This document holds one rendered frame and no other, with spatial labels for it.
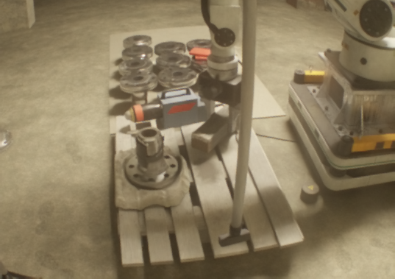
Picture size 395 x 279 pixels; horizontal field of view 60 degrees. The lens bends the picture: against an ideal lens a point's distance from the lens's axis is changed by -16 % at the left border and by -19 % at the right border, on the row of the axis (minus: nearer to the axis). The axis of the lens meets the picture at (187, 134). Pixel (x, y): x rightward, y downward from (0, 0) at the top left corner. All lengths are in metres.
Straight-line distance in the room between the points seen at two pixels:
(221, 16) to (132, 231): 1.07
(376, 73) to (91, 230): 1.73
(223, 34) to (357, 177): 1.03
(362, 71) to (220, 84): 0.81
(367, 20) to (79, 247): 1.82
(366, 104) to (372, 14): 0.54
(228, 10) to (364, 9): 0.71
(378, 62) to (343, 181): 0.68
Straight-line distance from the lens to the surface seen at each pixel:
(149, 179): 1.96
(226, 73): 2.03
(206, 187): 1.98
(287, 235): 1.74
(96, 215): 2.08
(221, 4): 1.91
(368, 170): 2.15
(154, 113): 2.35
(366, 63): 2.15
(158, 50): 3.25
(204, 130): 2.12
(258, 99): 3.02
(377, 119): 2.29
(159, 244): 1.71
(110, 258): 1.86
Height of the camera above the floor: 1.43
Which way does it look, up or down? 33 degrees down
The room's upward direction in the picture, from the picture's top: 1 degrees counter-clockwise
